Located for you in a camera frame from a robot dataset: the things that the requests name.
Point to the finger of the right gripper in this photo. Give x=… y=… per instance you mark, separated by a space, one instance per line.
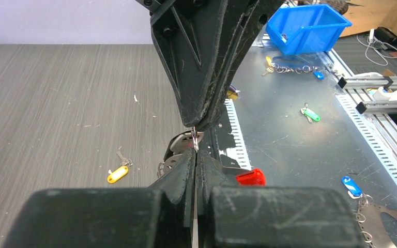
x=182 y=33
x=238 y=25

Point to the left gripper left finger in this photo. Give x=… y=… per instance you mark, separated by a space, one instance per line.
x=159 y=215

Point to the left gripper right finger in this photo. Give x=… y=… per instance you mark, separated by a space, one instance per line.
x=230 y=215

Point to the metal key holder red handle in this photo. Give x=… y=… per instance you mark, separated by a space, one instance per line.
x=232 y=173

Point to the blue plastic bin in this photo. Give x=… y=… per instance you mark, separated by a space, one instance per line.
x=306 y=29

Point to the green tag key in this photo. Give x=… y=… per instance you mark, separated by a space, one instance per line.
x=310 y=114

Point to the blue tag key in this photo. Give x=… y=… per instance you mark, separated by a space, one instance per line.
x=353 y=189

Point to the key chain blue tag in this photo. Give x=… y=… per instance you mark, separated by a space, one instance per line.
x=291 y=64

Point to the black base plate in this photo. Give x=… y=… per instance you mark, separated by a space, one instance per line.
x=227 y=144

